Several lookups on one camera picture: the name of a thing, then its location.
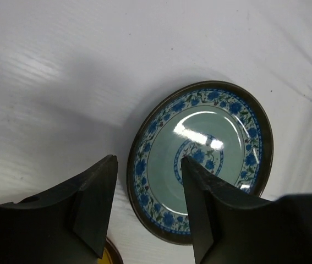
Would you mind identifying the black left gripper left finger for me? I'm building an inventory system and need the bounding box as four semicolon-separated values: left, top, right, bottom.
0;155;118;263

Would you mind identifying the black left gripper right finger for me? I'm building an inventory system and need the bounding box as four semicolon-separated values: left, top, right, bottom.
181;157;312;263

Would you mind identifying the yellow plate with dark rim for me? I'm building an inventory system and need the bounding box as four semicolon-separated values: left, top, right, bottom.
97;238;124;264

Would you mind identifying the blue floral green plate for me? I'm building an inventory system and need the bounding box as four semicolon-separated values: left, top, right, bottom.
126;81;273;245

